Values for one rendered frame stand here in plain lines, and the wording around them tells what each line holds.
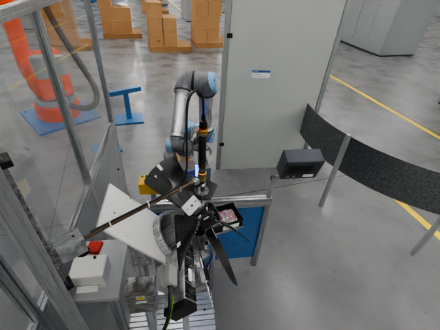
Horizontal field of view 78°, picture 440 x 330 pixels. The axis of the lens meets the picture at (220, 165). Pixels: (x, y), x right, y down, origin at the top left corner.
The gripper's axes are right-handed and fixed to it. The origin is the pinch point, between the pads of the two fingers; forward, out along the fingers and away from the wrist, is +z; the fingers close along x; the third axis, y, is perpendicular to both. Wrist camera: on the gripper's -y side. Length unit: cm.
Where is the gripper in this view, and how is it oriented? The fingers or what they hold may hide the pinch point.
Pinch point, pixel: (202, 161)
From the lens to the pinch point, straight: 124.7
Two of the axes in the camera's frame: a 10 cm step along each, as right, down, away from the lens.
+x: -9.9, 0.3, -1.4
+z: 1.3, 6.0, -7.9
